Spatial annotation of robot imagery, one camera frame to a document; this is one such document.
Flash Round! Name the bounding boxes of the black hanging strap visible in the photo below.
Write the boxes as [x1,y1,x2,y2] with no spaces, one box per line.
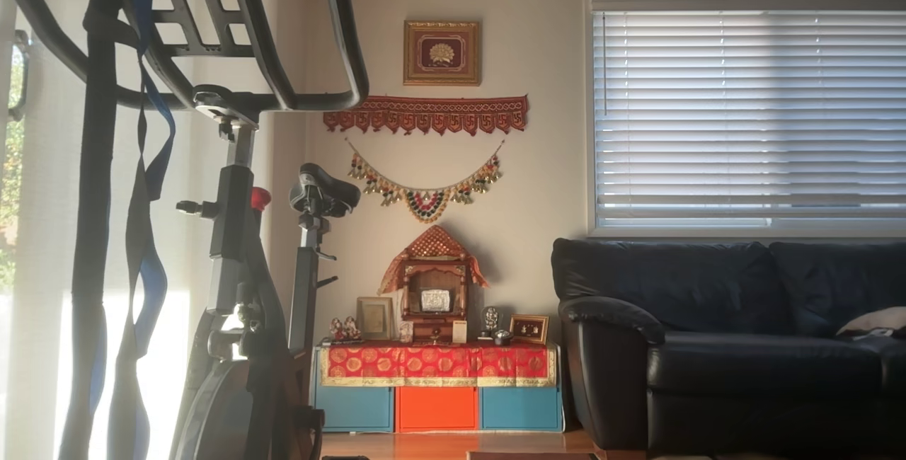
[58,0,122,460]

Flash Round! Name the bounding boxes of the small colourful figurines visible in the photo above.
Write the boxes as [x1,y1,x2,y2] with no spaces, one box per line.
[328,316,364,345]

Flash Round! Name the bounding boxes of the white sheer curtain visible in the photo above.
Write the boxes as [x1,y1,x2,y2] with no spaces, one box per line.
[0,0,306,460]

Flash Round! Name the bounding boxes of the pale standing picture frame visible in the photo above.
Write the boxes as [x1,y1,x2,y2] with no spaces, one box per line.
[356,297,395,341]

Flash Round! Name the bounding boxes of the dark floor rug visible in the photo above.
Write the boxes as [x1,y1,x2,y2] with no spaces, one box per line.
[467,452,600,460]

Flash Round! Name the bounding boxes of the white window blind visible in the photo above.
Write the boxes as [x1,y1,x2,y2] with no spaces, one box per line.
[586,0,906,238]

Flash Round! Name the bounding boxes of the beaded garland wall hanging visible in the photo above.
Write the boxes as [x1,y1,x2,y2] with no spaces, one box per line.
[345,139,506,224]

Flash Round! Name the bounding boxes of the white cushion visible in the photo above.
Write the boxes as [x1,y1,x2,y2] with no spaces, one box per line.
[837,306,906,340]

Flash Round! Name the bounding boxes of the red embroidered wall hanging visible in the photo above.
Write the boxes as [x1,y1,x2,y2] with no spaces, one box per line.
[323,96,529,137]

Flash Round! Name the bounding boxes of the small gold framed picture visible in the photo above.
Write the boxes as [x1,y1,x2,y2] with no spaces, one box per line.
[510,314,550,345]

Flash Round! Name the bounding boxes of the gold framed wall picture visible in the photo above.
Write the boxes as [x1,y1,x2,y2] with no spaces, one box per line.
[403,20,481,86]

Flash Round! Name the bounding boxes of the black exercise bike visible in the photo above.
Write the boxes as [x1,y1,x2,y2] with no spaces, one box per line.
[0,0,370,460]

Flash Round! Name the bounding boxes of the blue hanging strap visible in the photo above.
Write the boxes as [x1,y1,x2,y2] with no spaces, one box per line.
[106,0,177,460]

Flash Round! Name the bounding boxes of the blue and orange cabinet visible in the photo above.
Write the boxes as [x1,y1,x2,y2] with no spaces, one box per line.
[311,345,565,434]

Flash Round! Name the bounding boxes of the red and gold cloth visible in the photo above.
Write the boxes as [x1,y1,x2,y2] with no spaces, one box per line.
[319,341,558,388]

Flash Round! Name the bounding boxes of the black leather sofa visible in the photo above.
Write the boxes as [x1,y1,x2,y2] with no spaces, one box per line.
[551,238,906,454]

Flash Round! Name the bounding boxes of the wooden shrine with red canopy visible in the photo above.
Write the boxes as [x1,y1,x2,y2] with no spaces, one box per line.
[378,225,490,345]

